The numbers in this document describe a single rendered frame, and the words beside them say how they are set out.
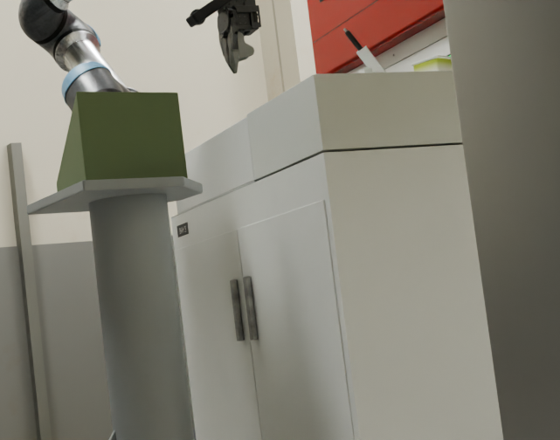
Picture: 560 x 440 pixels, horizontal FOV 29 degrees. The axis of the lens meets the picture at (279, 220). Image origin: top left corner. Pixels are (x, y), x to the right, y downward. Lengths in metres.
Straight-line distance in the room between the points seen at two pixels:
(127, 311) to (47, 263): 2.05
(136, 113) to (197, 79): 2.42
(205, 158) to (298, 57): 2.02
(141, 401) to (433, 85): 0.84
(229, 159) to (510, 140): 2.11
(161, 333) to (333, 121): 0.54
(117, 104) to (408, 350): 0.75
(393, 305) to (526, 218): 1.68
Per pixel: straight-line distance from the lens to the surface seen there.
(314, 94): 2.06
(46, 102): 4.34
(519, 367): 0.40
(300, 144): 2.13
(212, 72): 4.69
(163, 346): 2.19
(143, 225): 2.19
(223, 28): 2.58
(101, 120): 2.20
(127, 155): 2.21
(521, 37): 0.39
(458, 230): 2.15
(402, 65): 3.02
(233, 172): 2.47
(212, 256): 2.63
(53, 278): 4.22
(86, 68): 2.41
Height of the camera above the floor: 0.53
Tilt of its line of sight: 5 degrees up
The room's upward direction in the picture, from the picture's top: 7 degrees counter-clockwise
